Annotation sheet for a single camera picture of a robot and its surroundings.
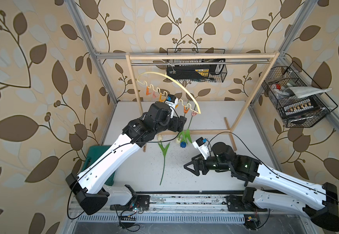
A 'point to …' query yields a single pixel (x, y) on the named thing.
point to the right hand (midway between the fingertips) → (187, 162)
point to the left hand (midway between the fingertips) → (180, 117)
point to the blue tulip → (183, 144)
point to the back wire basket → (219, 72)
